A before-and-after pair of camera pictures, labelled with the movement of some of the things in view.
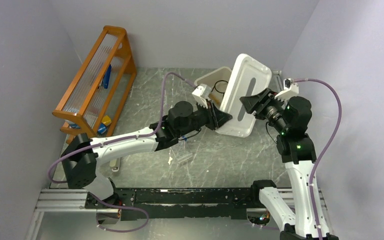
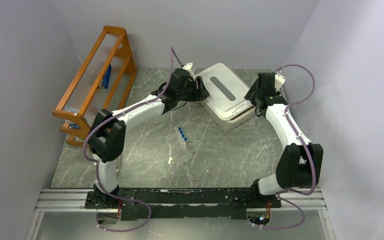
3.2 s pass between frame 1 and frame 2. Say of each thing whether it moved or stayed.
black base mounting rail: stayed
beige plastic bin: moved
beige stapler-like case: stayed
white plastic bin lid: moved
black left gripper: moved
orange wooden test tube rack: stayed
